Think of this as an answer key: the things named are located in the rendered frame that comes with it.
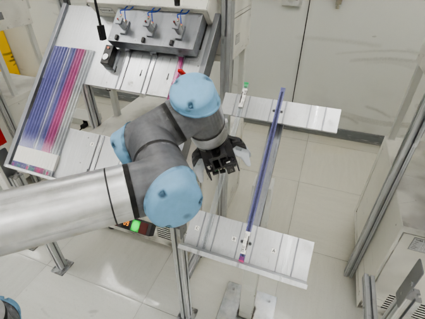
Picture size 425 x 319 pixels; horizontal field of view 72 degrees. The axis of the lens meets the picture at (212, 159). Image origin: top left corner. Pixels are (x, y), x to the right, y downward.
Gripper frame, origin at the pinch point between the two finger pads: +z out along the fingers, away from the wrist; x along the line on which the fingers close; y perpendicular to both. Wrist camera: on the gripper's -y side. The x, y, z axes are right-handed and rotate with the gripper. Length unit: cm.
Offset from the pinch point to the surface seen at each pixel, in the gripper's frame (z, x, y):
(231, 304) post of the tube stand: 85, -19, 34
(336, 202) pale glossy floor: 135, 62, -6
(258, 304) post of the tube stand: 87, -7, 38
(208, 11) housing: -3, 12, -53
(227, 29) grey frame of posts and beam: 6, 17, -52
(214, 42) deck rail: 5.6, 10.6, -47.6
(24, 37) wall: 133, -173, -289
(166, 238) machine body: 84, -44, -6
